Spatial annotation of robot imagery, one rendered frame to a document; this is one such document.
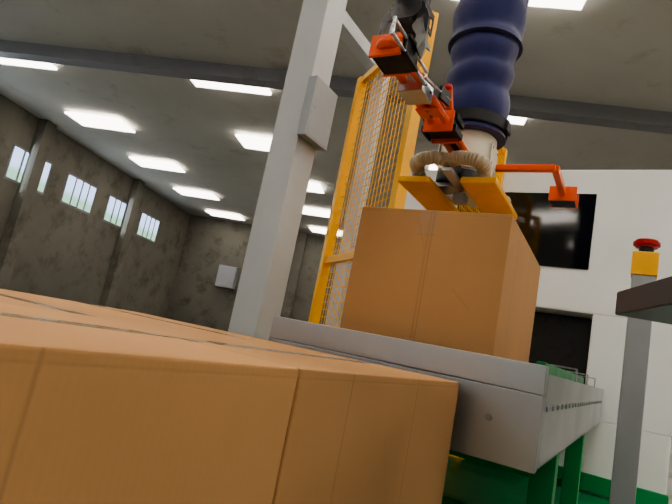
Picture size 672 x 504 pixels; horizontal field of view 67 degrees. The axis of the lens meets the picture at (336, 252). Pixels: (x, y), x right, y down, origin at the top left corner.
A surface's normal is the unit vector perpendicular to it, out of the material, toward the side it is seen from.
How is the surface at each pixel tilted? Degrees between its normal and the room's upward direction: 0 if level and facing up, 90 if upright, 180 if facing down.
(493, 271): 90
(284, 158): 90
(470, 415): 90
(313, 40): 90
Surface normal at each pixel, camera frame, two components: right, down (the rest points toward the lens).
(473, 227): -0.45, -0.24
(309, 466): 0.85, 0.08
